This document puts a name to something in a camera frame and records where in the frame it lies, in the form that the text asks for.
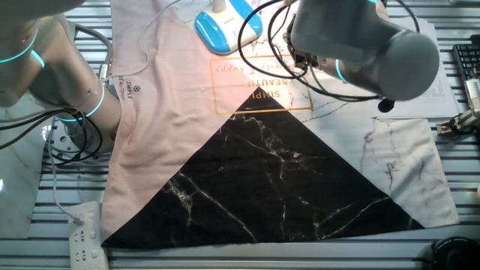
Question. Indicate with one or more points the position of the black keyboard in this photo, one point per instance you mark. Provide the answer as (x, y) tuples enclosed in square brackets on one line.
[(467, 60)]

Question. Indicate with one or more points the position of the small metal clamp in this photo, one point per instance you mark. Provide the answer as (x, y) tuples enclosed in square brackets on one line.
[(463, 122)]

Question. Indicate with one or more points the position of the white power strip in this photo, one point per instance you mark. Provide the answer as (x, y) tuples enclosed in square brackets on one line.
[(88, 240)]

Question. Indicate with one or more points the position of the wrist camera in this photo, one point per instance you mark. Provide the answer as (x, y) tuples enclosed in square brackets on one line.
[(386, 105)]

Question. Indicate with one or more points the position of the black round stand base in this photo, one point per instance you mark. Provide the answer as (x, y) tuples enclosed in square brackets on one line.
[(457, 255)]

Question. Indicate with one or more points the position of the blue and white desk lamp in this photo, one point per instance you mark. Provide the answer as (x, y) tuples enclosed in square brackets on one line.
[(213, 32)]

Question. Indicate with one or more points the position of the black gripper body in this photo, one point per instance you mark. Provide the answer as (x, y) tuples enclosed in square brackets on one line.
[(302, 60)]

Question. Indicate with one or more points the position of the pink black marble tablecloth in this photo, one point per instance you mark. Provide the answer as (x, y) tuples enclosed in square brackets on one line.
[(262, 168)]

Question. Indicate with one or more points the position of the printed paper sheet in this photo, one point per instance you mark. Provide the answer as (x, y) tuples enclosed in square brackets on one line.
[(431, 107)]

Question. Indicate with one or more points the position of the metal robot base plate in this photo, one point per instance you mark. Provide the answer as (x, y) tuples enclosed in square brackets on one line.
[(62, 140)]

